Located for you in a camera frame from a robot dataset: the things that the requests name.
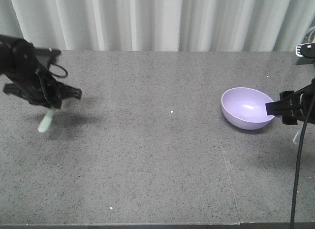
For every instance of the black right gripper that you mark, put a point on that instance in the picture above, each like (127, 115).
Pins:
(288, 108)

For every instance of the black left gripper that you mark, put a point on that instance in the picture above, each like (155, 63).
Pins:
(31, 80)

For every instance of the pale green plastic spoon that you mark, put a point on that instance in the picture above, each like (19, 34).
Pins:
(46, 121)

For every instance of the lilac plastic bowl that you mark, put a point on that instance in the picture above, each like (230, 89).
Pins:
(245, 108)

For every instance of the white pleated curtain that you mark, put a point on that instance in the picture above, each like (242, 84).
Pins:
(160, 25)

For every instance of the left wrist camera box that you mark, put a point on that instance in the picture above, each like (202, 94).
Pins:
(47, 56)

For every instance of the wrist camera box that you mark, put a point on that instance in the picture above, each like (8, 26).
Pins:
(47, 56)
(305, 53)

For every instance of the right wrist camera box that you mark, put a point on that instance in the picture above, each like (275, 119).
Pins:
(305, 53)

